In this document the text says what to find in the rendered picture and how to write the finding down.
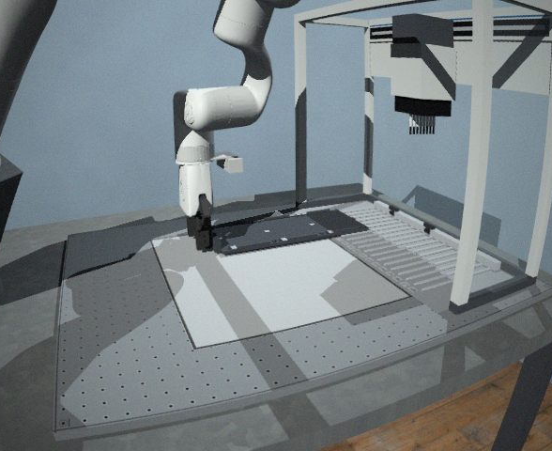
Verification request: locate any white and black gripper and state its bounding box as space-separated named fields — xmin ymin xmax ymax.
xmin=176 ymin=160 xmax=214 ymax=251

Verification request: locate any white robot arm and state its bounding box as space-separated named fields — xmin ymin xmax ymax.
xmin=0 ymin=0 xmax=300 ymax=173

